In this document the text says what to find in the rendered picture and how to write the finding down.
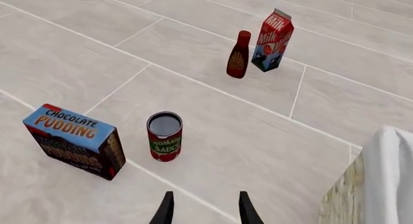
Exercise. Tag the tomato sauce can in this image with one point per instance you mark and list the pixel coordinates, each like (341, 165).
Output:
(165, 139)

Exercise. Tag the red milk carton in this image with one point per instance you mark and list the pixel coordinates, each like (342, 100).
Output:
(272, 45)

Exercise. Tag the red sauce bottle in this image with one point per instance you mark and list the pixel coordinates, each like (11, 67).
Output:
(239, 57)

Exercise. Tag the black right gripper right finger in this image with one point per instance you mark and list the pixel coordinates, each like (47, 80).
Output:
(248, 212)

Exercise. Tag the woven basket with white lining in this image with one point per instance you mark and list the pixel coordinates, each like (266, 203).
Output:
(371, 180)

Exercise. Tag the chocolate pudding box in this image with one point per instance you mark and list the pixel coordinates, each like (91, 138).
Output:
(74, 141)

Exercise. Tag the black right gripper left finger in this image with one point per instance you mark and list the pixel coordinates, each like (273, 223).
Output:
(164, 212)

